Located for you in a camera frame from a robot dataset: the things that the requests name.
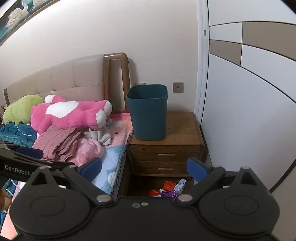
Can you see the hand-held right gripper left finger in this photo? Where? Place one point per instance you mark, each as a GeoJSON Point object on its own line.
{"type": "Point", "coordinates": [91, 167]}

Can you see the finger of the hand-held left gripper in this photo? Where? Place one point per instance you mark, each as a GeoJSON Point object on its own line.
{"type": "Point", "coordinates": [30, 152]}
{"type": "Point", "coordinates": [60, 165]}

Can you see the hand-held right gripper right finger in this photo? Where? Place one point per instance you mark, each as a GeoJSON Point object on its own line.
{"type": "Point", "coordinates": [196, 169]}

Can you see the white printed wrapper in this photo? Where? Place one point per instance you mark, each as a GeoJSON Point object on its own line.
{"type": "Point", "coordinates": [180, 185]}

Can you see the teal plastic waste bin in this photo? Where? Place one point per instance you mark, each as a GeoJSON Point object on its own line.
{"type": "Point", "coordinates": [148, 115]}

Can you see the person's left hand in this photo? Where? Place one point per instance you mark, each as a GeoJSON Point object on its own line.
{"type": "Point", "coordinates": [4, 200]}

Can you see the pink fleece blanket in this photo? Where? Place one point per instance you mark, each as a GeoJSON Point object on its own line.
{"type": "Point", "coordinates": [90, 148]}

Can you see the folded dusty pink cloth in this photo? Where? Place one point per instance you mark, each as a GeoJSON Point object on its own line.
{"type": "Point", "coordinates": [57, 143]}

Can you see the teal blue blanket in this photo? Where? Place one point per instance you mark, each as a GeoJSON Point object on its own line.
{"type": "Point", "coordinates": [13, 134]}

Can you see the pink and blue printed bedsheet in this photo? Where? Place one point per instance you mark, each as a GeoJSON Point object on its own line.
{"type": "Point", "coordinates": [115, 153]}

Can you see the orange ribbed plastic piece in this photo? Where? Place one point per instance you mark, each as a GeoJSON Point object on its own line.
{"type": "Point", "coordinates": [169, 185]}

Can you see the grey white cloth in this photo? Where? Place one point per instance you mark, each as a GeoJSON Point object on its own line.
{"type": "Point", "coordinates": [101, 136]}

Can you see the purple foil wrapper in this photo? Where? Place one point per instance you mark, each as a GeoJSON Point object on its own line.
{"type": "Point", "coordinates": [168, 194]}

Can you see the wooden nightstand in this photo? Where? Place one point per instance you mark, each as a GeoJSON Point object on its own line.
{"type": "Point", "coordinates": [182, 129]}

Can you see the green plush toy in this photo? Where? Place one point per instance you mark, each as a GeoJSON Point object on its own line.
{"type": "Point", "coordinates": [18, 109]}

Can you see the red orange wrapper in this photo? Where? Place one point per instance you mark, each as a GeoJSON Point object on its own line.
{"type": "Point", "coordinates": [153, 192]}

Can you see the pink plush bear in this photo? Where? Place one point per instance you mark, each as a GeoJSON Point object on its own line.
{"type": "Point", "coordinates": [69, 115]}

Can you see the beige padded wooden headboard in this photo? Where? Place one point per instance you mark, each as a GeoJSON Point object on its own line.
{"type": "Point", "coordinates": [76, 76]}

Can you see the white and brown wardrobe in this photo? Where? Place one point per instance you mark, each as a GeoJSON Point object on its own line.
{"type": "Point", "coordinates": [242, 92]}

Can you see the framed swan painting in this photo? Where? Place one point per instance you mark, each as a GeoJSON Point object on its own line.
{"type": "Point", "coordinates": [13, 16]}

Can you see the wall switch with red dot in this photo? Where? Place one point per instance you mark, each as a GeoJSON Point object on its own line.
{"type": "Point", "coordinates": [178, 87]}

